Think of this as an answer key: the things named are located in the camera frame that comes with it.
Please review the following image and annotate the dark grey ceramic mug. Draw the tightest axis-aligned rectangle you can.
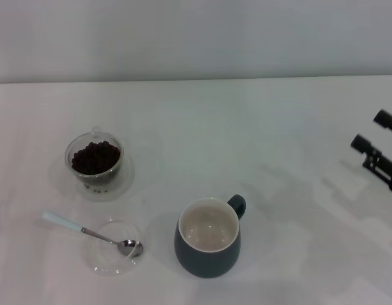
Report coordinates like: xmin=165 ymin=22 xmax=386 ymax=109
xmin=173 ymin=194 xmax=247 ymax=279

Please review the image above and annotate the glass cup of coffee beans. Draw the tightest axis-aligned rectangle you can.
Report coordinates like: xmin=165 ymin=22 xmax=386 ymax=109
xmin=57 ymin=149 xmax=135 ymax=201

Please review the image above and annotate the coffee beans pile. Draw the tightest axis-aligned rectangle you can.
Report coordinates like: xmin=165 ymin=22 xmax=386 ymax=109
xmin=71 ymin=140 xmax=121 ymax=175

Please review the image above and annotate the clear glass lid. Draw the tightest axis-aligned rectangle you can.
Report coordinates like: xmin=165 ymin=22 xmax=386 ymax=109
xmin=84 ymin=217 xmax=145 ymax=276

